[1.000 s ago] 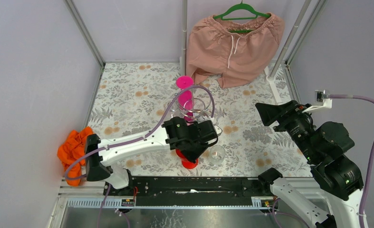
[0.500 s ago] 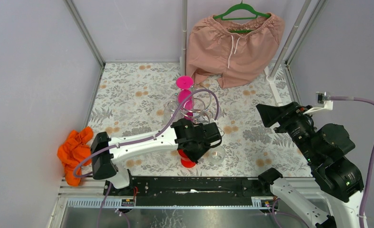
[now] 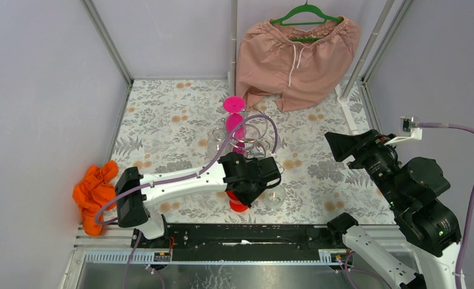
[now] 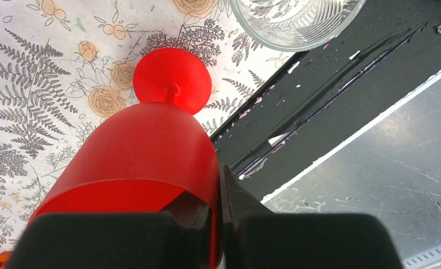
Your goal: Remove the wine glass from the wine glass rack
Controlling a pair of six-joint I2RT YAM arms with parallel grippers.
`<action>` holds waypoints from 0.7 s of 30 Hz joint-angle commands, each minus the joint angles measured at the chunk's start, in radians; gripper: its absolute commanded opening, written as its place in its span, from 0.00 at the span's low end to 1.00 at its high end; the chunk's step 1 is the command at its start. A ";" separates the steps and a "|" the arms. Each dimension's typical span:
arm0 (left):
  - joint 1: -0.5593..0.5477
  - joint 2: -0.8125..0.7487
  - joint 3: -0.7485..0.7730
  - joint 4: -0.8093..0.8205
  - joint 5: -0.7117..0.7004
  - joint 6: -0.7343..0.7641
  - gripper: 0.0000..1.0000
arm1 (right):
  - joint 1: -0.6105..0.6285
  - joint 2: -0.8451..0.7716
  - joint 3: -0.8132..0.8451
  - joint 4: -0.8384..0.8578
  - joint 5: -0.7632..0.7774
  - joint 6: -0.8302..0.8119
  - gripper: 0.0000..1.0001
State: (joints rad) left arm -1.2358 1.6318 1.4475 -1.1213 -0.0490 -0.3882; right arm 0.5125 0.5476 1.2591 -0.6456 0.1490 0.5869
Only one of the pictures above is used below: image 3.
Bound orange cloth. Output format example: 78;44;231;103
72;160;119;237

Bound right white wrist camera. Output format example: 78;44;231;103
385;116;422;146

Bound chrome wine glass rack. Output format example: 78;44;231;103
223;107;270;160

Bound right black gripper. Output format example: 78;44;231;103
323;126;405;206

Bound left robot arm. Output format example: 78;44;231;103
115;152;281;247

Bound pink shorts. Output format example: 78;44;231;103
235;16;361;112

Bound floral table cloth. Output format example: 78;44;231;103
112;79;393;225

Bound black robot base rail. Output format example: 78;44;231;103
130;223;351;264

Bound magenta plastic wine glass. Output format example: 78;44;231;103
223;96;246;154

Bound green clothes hanger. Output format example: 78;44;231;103
270;1;343;26

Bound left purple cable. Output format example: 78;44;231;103
93;114;280;289

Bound clear ribbed wine glass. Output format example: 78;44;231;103
263;185;286;210

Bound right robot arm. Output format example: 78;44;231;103
325;129;465;288

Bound red plastic wine glass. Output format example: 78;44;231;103
226;190;249;213

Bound right white stand pole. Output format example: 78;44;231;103
333;0;394;135

